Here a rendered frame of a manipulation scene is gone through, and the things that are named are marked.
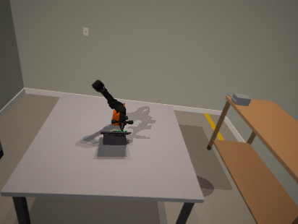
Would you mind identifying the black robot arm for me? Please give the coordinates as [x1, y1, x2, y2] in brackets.
[93, 80, 128, 121]

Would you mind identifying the grey switch panel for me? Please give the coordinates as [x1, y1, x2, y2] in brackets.
[101, 130, 131, 145]

